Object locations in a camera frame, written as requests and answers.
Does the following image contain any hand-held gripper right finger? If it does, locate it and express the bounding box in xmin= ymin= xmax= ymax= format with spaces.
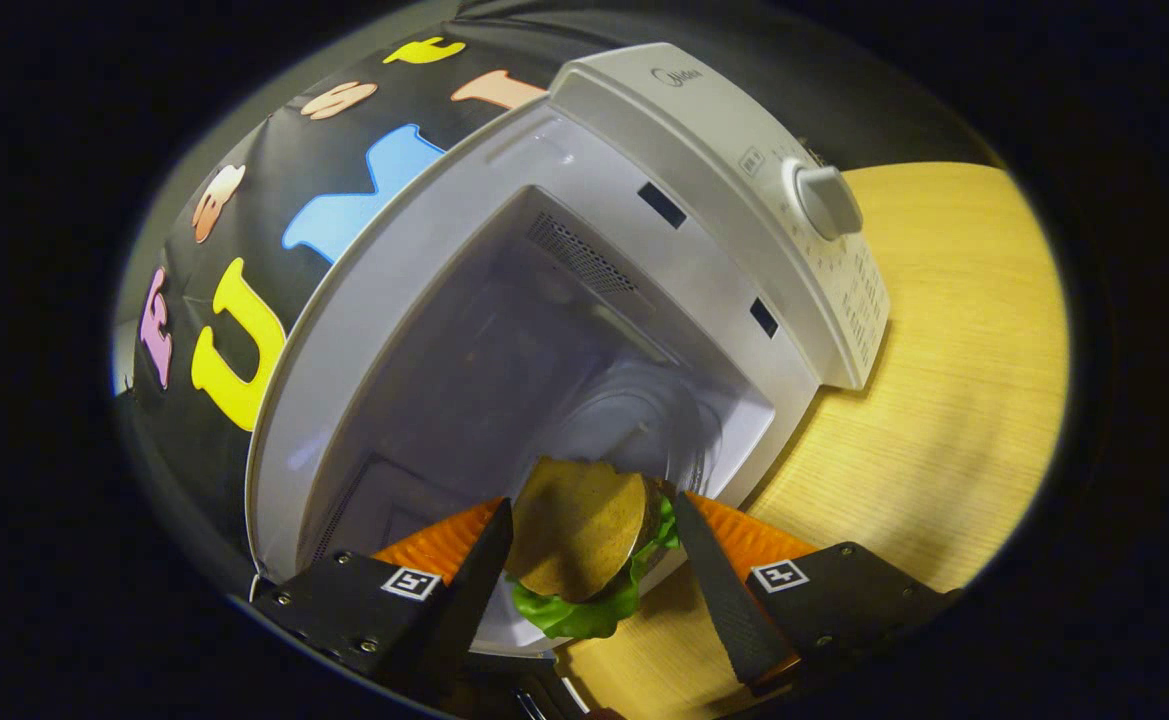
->
xmin=672 ymin=490 xmax=963 ymax=691

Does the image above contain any sandwich with lettuce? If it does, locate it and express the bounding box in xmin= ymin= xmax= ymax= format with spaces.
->
xmin=504 ymin=457 xmax=682 ymax=641

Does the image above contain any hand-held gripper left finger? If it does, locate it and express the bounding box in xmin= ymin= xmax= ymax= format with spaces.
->
xmin=249 ymin=497 xmax=515 ymax=701

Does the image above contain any glass turntable plate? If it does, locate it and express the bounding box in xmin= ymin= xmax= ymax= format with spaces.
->
xmin=544 ymin=358 xmax=727 ymax=493

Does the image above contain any white microwave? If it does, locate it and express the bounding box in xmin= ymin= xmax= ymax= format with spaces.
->
xmin=244 ymin=42 xmax=891 ymax=661

